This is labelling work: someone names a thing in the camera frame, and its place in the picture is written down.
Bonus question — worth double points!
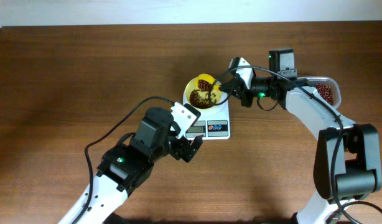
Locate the red beans in bowl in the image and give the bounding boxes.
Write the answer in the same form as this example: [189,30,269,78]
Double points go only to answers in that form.
[189,86,220,109]

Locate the white digital kitchen scale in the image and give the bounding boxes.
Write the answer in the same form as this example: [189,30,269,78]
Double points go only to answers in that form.
[185,102,231,140]

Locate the yellow plastic bowl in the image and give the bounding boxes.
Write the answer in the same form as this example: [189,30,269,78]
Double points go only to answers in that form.
[185,78,227,110]

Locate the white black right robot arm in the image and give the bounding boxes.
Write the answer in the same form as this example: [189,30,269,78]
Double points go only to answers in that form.
[216,49,382,224]

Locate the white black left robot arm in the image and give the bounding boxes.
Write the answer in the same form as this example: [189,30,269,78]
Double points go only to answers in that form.
[60,103,203,223]

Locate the clear plastic bean container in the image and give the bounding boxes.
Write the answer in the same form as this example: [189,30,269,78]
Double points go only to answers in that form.
[305,77,342,109]

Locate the yellow measuring scoop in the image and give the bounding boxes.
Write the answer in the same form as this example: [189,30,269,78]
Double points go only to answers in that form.
[195,73,219,91]

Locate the red adzuki beans in container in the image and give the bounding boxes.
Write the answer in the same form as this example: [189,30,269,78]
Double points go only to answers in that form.
[314,83,334,106]

